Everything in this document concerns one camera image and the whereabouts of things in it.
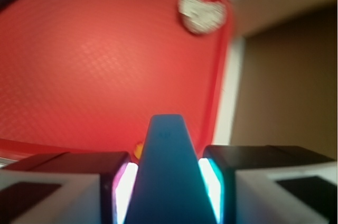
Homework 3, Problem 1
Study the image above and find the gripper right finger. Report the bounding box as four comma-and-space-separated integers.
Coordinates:
199, 145, 337, 223

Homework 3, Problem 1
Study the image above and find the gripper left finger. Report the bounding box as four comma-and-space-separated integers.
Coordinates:
1, 152, 138, 223

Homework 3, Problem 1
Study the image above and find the blue rectangular block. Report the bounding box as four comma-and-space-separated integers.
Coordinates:
124, 114, 216, 223

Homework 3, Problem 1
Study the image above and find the yellow rubber duck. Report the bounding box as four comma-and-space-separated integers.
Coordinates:
134, 142, 144, 160

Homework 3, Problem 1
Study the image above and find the red plastic tray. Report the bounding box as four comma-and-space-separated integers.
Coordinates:
1, 0, 233, 160

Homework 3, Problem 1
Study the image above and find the crumpled white paper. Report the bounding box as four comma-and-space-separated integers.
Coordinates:
177, 0, 227, 35

